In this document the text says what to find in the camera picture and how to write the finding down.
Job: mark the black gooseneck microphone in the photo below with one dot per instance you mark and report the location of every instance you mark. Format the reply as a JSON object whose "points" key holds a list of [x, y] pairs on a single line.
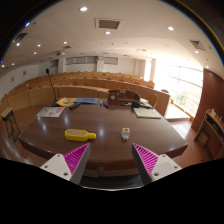
{"points": [[55, 102]]}

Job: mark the blue booklet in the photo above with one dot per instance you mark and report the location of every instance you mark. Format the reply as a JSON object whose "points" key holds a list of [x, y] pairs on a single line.
{"points": [[87, 100]]}

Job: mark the rows of wooden auditorium seats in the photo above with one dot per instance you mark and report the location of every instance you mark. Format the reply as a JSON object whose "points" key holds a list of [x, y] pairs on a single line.
{"points": [[76, 81]]}

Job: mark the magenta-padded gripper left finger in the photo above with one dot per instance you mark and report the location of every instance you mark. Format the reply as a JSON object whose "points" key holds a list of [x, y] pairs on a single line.
{"points": [[59, 165]]}

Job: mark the yellow folder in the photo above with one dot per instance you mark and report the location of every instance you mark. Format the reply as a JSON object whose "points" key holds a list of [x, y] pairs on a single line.
{"points": [[65, 102]]}

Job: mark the white printed paper sheet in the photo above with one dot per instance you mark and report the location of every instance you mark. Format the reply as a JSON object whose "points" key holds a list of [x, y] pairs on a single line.
{"points": [[50, 112]]}

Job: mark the blue marker pen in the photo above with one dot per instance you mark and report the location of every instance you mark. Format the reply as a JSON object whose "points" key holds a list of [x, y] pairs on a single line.
{"points": [[101, 103]]}

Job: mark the large bright window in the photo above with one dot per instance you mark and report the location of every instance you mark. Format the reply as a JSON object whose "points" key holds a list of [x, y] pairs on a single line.
{"points": [[183, 86]]}

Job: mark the recessed ceiling lights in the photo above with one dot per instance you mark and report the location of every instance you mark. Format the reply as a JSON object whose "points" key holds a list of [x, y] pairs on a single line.
{"points": [[83, 9]]}

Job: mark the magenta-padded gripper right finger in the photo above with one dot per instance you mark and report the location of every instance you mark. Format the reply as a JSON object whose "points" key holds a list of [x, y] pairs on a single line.
{"points": [[163, 165]]}

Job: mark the black pouch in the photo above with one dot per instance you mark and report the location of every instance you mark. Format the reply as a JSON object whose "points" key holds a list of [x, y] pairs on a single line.
{"points": [[136, 104]]}

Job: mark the black remote control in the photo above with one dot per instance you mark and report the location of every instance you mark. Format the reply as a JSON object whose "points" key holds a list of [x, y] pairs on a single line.
{"points": [[74, 106]]}

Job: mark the large ceiling air vent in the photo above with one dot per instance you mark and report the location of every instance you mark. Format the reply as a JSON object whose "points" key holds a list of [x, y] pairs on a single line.
{"points": [[109, 23]]}

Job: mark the white flat pad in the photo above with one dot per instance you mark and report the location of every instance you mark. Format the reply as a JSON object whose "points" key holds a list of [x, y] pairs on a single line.
{"points": [[147, 113]]}

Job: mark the white charger block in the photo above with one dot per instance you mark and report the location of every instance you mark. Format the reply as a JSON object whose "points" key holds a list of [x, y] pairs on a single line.
{"points": [[125, 134]]}

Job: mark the wooden desk organizer with clock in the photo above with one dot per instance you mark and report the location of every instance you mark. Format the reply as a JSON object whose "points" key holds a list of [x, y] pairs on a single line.
{"points": [[123, 96]]}

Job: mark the wooden shelf unit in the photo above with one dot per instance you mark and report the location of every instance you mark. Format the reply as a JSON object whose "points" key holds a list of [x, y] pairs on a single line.
{"points": [[211, 131]]}

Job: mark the wooden chair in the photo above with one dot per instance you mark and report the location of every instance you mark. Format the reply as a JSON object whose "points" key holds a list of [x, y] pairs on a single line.
{"points": [[152, 99]]}

